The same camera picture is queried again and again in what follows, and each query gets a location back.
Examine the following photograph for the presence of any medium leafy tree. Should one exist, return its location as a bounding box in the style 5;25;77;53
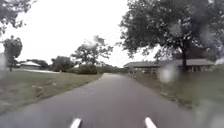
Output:
70;35;114;67

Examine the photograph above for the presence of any low green hedge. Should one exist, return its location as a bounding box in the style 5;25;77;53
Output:
66;63;129;75

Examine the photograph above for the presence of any grey asphalt path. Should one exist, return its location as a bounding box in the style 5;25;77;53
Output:
0;73;198;128

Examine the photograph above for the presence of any long low building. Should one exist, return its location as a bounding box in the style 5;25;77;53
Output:
123;58;216;75

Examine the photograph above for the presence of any dark round bush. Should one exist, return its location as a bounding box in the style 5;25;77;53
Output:
50;55;76;73

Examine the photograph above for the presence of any robot's own part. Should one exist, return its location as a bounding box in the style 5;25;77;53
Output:
144;116;158;128
69;117;82;128

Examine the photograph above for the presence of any big tree by long building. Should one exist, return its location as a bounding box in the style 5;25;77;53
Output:
119;0;224;72

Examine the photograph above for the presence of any dry grass verge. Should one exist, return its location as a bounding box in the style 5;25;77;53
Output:
128;64;224;128

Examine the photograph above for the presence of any grass beside path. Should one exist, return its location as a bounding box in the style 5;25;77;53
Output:
0;69;104;115

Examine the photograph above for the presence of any small slender tree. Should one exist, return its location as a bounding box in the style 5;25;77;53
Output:
2;35;24;73

